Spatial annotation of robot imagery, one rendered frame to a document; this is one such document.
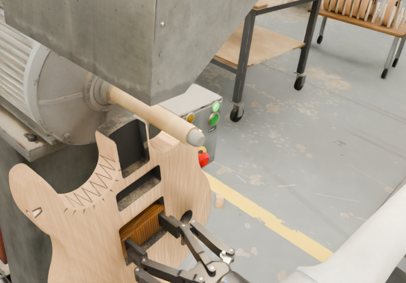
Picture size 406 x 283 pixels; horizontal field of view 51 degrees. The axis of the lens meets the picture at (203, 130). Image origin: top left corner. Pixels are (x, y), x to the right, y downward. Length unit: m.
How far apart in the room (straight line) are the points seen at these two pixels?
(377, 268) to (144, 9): 0.35
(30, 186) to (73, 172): 0.51
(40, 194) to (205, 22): 0.29
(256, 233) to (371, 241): 1.82
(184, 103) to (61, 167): 0.32
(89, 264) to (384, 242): 0.43
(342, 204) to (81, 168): 1.88
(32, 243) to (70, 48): 0.69
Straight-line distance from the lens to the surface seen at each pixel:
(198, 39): 0.46
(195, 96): 1.05
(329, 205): 2.63
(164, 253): 0.86
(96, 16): 0.48
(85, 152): 1.06
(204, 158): 1.06
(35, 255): 1.17
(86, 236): 0.67
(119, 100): 0.74
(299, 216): 2.48
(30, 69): 0.74
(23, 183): 0.56
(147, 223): 0.75
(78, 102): 0.77
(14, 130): 0.92
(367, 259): 0.50
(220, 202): 2.40
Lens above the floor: 1.60
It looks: 32 degrees down
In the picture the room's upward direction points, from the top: 7 degrees clockwise
